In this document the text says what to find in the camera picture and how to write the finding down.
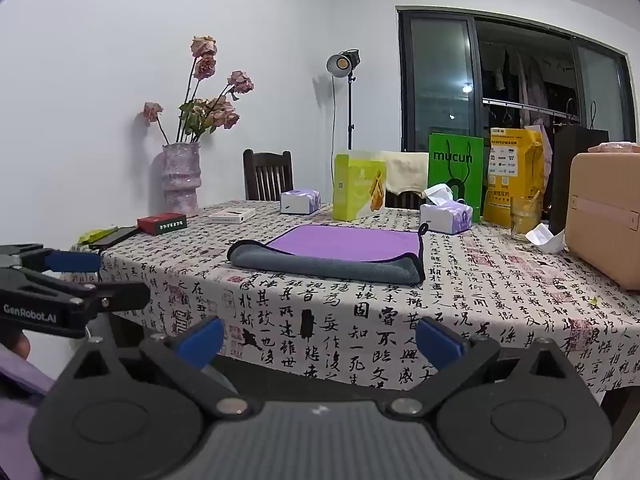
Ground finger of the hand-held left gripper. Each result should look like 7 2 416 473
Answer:
0 268 151 314
0 243 104 274

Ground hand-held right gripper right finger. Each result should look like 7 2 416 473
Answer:
387 316 597 420

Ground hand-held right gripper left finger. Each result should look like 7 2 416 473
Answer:
49 316 262 420

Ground purple and grey towel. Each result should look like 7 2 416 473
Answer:
227 224 427 286

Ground green packet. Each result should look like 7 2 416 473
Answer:
77 227 119 246

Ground black phone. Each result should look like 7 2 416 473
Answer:
89 226 139 250

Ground red box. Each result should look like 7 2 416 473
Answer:
137 213 188 236

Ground calligraphy printed tablecloth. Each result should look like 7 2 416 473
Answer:
60 200 640 407

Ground speckled pink vase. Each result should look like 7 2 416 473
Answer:
161 141 202 219

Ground purple tissue pack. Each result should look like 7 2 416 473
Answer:
419 183 474 235
280 188 322 216

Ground flat white box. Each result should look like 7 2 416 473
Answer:
208 207 256 224

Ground dark wooden chair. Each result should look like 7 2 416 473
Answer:
384 189 427 210
243 149 294 203

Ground white paper receipt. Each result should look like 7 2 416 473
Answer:
526 223 569 254

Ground glass jar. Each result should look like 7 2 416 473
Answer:
510 195 544 239

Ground yellow-green cardboard box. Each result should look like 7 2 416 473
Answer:
333 152 388 223

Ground cream cloth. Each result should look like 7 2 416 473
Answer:
381 151 431 196

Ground green paper bag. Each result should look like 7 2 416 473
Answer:
428 132 485 222

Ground yellow plastic bag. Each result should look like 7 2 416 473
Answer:
483 127 547 227

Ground dried pink roses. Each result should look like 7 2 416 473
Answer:
142 35 255 145

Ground beige case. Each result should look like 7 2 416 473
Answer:
564 151 640 292

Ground black paper bag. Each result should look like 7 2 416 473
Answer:
549 102 611 232

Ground pink item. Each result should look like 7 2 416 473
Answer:
588 142 640 154

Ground dark framed window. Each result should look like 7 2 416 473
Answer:
396 6 640 154

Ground hanging clothes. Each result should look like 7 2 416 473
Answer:
479 44 572 127

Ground studio light on stand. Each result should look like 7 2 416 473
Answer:
326 49 361 152

